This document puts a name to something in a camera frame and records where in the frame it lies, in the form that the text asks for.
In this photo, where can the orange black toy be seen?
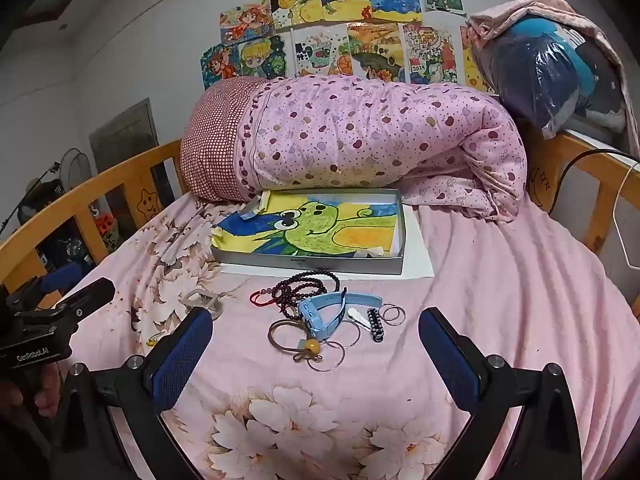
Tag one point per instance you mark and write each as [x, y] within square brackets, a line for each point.
[105, 227]

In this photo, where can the small orange yellow trinket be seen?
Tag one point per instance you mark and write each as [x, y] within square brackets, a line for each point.
[149, 343]

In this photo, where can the blue wrapped bundle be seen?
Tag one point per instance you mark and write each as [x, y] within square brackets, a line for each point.
[505, 15]

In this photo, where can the frog crayon drawing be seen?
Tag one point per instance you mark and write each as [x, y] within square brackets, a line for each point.
[310, 230]

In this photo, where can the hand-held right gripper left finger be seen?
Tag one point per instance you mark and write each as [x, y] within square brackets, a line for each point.
[182, 355]

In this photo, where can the person's left hand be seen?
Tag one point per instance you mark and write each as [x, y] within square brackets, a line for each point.
[47, 390]

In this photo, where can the grey standing fan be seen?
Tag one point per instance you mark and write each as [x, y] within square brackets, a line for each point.
[75, 170]

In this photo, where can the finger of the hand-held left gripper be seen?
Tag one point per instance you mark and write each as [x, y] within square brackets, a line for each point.
[90, 292]
[57, 277]

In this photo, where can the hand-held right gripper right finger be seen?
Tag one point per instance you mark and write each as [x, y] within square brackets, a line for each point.
[447, 360]

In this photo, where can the grey shallow box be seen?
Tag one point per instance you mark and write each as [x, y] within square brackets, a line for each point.
[310, 265]

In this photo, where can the light blue watch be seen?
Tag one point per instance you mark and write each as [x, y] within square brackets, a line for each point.
[320, 310]

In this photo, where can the red checked pillow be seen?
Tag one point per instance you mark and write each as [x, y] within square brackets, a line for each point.
[215, 145]

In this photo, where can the pink floral bed sheet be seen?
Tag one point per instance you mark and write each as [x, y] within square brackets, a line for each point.
[500, 285]

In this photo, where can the white hair clip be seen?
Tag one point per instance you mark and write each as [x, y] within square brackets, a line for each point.
[356, 316]

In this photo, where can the grey cabinet door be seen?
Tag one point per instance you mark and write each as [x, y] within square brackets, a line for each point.
[125, 130]

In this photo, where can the blue plastic bag bundle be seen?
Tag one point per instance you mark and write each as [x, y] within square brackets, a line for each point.
[525, 70]

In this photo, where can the white paper sheet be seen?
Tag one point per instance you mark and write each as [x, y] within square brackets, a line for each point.
[420, 260]

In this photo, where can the pink dotted rolled quilt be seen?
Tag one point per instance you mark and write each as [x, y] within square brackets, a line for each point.
[375, 135]

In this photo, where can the black hair clip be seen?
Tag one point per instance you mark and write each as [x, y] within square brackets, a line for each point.
[375, 325]

